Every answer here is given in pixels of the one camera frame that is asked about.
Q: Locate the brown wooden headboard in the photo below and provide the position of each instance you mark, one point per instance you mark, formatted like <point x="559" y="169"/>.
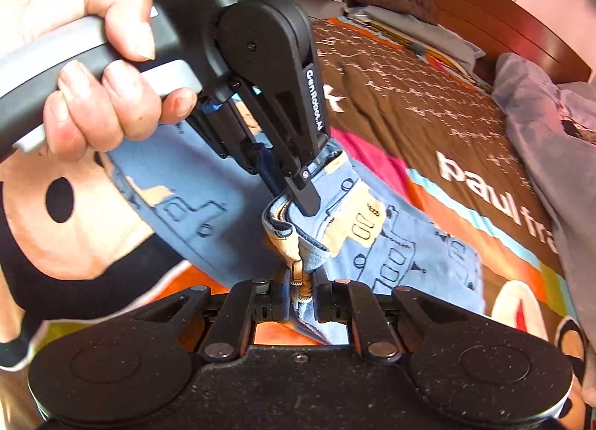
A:
<point x="489" y="6"/>

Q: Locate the blue car print pants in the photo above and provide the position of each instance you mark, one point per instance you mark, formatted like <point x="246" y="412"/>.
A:
<point x="400" y="253"/>

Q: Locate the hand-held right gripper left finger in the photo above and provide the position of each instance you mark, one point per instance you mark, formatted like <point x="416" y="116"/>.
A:
<point x="281" y="299"/>

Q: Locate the colourful printed blanket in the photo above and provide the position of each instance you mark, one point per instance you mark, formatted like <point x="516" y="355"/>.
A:
<point x="465" y="132"/>

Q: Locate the grey pillow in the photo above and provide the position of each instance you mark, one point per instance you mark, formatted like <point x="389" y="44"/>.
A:
<point x="433" y="38"/>

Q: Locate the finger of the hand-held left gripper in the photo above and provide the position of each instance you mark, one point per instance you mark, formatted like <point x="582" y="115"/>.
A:
<point x="263" y="162"/>
<point x="302" y="188"/>

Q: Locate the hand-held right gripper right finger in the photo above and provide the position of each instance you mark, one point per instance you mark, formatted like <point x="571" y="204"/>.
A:
<point x="321" y="299"/>

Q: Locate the grey duvet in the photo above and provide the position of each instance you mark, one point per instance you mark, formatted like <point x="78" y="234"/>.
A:
<point x="558" y="169"/>

